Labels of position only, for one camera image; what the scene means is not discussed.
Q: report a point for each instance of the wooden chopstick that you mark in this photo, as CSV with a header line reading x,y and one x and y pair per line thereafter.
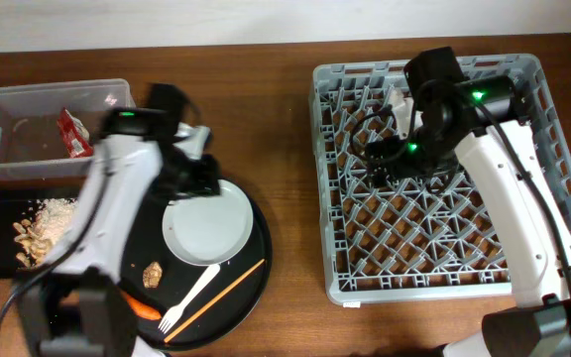
x,y
215,300

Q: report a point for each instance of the rice and peanut leftovers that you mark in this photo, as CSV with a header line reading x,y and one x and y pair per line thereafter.
x,y
37,235

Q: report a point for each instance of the brown food scrap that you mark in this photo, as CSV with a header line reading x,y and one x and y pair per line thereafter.
x,y
152,275

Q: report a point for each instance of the orange carrot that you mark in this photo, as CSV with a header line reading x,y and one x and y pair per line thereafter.
x,y
141,309

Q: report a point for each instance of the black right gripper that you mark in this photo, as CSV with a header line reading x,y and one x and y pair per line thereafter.
x,y
399,166

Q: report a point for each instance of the grey dishwasher rack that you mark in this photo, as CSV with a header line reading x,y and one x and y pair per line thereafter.
x,y
416,238

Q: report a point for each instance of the red snack wrapper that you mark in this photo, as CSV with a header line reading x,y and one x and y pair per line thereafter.
x,y
74,135

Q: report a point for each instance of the clear plastic waste bin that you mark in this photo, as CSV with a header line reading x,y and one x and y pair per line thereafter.
x,y
30,144

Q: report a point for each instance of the grey plate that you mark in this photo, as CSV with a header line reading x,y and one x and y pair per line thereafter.
x,y
209,230

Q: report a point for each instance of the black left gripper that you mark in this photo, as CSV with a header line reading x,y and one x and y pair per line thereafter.
x,y
208,185

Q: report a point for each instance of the round black serving tray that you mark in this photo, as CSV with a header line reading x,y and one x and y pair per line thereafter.
x,y
146,245

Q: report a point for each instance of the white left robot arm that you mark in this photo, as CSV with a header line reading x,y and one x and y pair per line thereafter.
x,y
71,304

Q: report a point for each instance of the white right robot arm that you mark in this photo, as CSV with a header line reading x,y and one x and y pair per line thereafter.
x,y
478,125

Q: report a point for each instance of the white plastic fork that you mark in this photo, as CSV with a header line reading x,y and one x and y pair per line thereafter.
x,y
173,314

